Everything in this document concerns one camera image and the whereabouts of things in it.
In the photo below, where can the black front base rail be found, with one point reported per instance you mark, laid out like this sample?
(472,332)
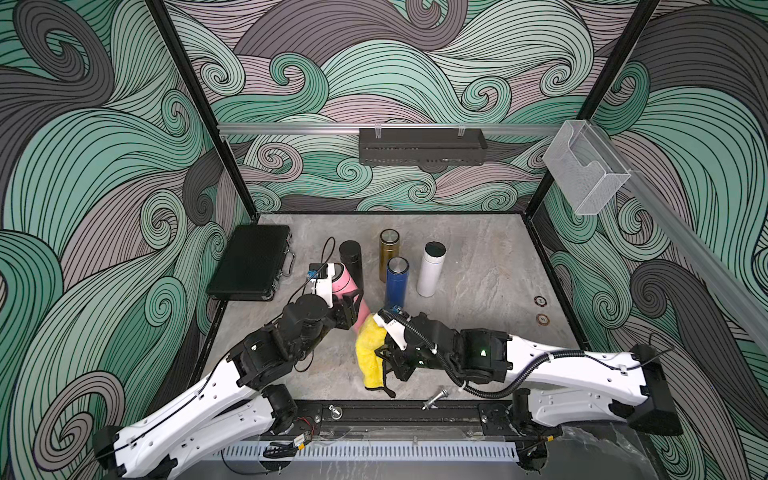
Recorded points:
(409,413)

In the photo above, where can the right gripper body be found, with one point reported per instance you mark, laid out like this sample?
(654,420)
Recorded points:
(414,357)

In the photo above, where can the gold thermos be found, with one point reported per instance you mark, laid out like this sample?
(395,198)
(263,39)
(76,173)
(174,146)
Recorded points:
(389,247)

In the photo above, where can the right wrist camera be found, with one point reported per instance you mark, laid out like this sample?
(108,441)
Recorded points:
(393,320)

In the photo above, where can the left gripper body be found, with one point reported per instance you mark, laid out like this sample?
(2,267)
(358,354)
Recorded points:
(338,316)

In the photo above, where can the black hard case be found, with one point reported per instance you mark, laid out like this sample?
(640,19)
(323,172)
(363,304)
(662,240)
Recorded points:
(257,257)

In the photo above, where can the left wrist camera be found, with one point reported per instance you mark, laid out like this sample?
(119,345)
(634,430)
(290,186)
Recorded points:
(320,280)

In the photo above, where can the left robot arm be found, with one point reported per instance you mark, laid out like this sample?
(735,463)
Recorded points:
(241,397)

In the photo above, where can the black wall shelf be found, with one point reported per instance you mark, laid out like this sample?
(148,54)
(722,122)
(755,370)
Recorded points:
(431,149)

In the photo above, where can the yellow grey cleaning cloth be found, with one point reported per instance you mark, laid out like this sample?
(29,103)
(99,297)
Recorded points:
(370,338)

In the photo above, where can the pink thermos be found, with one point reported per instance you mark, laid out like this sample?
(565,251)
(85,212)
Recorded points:
(345,289)

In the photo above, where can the blue thermos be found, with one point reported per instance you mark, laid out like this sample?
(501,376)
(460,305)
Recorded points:
(397,275)

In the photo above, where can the white slotted cable duct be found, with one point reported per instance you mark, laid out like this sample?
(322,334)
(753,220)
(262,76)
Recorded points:
(420,451)

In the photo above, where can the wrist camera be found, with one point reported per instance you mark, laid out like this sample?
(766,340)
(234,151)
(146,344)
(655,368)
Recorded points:
(393,320)
(320,280)

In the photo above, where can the white thermos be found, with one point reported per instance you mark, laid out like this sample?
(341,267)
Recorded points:
(433,258)

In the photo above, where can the clear acrylic wall holder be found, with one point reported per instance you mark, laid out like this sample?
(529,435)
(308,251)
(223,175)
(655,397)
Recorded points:
(586,166)

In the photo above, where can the black thermos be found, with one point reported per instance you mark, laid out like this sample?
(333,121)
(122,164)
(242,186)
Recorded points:
(351,256)

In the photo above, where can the silver knob on rail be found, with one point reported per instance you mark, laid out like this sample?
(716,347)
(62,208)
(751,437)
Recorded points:
(336,412)

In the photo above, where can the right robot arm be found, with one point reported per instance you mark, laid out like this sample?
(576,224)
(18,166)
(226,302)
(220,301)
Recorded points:
(548,385)

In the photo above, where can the silver bolt on rail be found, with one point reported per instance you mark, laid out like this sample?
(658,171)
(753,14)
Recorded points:
(431,402)

